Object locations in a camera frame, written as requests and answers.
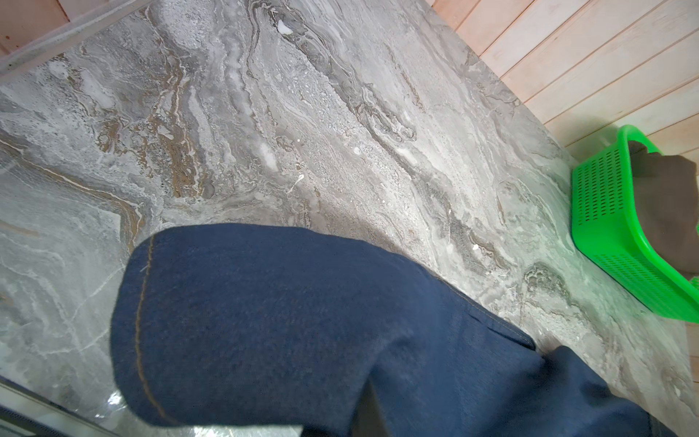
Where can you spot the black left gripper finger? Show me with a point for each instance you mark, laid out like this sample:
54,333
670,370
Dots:
368,420

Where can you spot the folded dark brown trousers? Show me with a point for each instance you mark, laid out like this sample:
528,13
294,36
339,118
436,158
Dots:
666,203

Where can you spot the dark blue denim jeans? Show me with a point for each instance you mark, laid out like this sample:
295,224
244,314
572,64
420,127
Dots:
238,324

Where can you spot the green perforated plastic basket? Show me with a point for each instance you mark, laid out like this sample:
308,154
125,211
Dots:
606,229

